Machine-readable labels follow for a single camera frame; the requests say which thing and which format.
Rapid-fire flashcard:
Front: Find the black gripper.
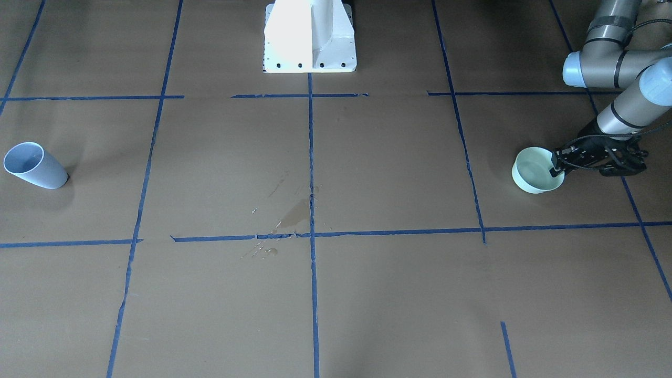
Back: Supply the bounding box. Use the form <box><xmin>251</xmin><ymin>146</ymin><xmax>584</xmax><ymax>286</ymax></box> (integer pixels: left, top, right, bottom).
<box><xmin>549</xmin><ymin>134</ymin><xmax>647</xmax><ymax>177</ymax></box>

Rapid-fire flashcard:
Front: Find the mint green bowl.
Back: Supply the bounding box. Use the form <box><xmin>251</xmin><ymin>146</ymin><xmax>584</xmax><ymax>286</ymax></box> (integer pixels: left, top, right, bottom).
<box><xmin>511</xmin><ymin>146</ymin><xmax>565</xmax><ymax>194</ymax></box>

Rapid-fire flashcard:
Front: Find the light blue plastic cup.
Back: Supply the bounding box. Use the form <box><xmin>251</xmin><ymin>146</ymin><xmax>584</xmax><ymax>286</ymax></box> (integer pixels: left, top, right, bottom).
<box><xmin>3</xmin><ymin>142</ymin><xmax>69</xmax><ymax>190</ymax></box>

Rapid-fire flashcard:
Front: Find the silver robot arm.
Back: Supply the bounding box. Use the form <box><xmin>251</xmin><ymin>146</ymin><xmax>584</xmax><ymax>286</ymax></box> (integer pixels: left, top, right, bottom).
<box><xmin>549</xmin><ymin>1</ymin><xmax>670</xmax><ymax>177</ymax></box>

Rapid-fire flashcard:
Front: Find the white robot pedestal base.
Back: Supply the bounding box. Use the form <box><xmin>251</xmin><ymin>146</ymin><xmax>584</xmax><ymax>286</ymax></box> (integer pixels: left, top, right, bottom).
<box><xmin>262</xmin><ymin>1</ymin><xmax>358</xmax><ymax>74</ymax></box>

